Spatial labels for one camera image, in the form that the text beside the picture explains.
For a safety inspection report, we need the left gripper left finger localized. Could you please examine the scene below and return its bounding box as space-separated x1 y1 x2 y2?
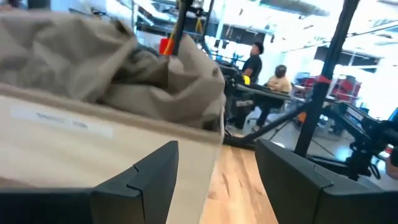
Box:
90 140 180 224

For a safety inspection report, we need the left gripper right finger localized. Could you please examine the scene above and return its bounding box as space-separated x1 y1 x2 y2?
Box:
254 138 398 224

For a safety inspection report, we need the grey fabric storage box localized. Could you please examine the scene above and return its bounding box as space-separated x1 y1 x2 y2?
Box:
0 83 225 224

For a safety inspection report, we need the grey-brown garment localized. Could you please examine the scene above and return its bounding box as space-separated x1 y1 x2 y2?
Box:
0 9 227 131

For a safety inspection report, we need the person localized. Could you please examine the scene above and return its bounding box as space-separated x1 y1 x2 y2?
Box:
241 41 265 85
253 64 293 131

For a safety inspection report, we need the thin black pole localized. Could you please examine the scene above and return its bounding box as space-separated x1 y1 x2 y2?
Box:
172 0 195 57

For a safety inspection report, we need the red plastic object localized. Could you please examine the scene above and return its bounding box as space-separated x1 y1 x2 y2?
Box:
159 37 175 56

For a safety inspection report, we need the red black equipment case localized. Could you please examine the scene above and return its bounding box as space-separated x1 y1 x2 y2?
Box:
329 74 363 102

